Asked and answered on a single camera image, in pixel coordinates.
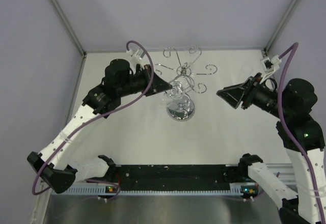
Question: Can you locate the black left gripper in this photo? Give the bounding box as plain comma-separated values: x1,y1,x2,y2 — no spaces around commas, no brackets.
118,64,173,98

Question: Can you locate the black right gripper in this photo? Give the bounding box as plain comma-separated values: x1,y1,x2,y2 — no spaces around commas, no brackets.
215,71,289,118

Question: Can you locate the round clear wine glass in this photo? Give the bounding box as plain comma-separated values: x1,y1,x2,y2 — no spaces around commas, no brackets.
159,80,185,107

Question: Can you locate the ribbed clear flute glass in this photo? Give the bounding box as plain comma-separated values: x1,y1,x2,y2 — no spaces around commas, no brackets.
239,64,254,77

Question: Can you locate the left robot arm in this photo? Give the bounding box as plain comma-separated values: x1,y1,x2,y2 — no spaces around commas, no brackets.
27,59,172,193

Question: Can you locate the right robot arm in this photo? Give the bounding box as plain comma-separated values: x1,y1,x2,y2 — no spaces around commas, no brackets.
217,73,325,223

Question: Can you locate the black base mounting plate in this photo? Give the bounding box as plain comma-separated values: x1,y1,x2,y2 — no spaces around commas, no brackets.
104,164,249,191

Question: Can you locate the chrome wire glass rack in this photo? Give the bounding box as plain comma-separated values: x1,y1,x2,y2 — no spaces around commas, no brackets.
155,46,218,122

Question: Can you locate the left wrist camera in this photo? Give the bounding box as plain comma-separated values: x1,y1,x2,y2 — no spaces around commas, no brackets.
126,48,145,66

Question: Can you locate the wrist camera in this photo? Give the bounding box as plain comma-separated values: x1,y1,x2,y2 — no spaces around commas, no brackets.
126,48,145,66
260,55,282,83

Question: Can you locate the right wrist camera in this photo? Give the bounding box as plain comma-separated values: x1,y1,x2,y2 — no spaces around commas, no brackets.
260,55,282,83

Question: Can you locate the aluminium frame rail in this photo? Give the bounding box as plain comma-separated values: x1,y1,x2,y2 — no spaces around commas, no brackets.
42,162,298,184

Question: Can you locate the grey slotted cable duct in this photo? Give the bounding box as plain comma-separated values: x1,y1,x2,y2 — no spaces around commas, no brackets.
61,184,255,194

